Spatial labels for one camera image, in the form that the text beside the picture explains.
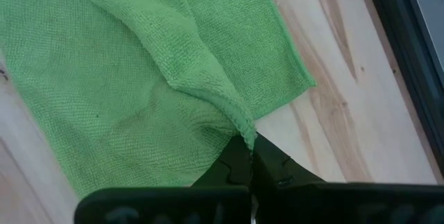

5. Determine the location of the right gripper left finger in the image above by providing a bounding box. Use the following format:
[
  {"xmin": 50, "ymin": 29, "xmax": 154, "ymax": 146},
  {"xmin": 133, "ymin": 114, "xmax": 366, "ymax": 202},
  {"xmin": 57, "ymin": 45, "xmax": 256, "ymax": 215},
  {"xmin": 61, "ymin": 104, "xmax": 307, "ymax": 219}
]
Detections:
[{"xmin": 74, "ymin": 135, "xmax": 251, "ymax": 224}]

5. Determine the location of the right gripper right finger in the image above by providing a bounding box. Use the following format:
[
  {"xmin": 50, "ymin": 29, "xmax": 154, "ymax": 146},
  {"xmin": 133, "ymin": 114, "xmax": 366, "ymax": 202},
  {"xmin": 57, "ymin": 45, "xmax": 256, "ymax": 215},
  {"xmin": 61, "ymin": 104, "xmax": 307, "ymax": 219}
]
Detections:
[{"xmin": 252, "ymin": 133, "xmax": 444, "ymax": 224}]

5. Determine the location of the green microfiber towel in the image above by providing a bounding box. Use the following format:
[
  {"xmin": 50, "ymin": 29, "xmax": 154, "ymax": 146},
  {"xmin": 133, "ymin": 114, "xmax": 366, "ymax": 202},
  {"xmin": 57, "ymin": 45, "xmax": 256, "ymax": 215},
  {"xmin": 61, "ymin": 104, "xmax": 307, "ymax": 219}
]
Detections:
[{"xmin": 0, "ymin": 0, "xmax": 317, "ymax": 199}]

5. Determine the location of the black aluminium table frame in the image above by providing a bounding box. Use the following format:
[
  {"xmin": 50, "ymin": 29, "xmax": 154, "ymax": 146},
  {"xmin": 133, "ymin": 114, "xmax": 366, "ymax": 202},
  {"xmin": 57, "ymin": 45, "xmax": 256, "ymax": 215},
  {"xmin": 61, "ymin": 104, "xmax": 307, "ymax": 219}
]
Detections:
[{"xmin": 362, "ymin": 0, "xmax": 444, "ymax": 176}]

